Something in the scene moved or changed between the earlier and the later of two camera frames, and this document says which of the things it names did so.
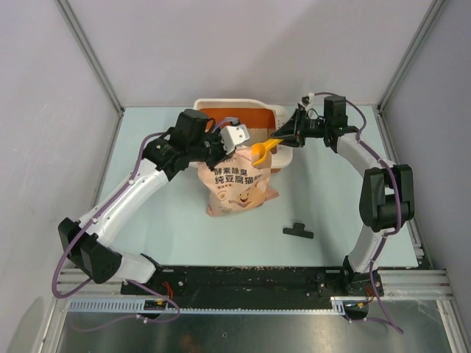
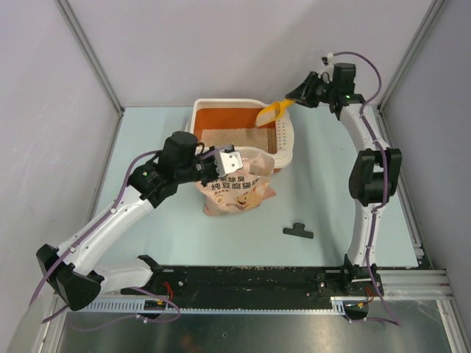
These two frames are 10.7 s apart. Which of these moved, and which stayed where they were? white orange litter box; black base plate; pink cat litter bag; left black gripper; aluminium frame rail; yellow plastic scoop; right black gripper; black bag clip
Moved: left black gripper; yellow plastic scoop; right black gripper
Stayed: black base plate; pink cat litter bag; black bag clip; aluminium frame rail; white orange litter box
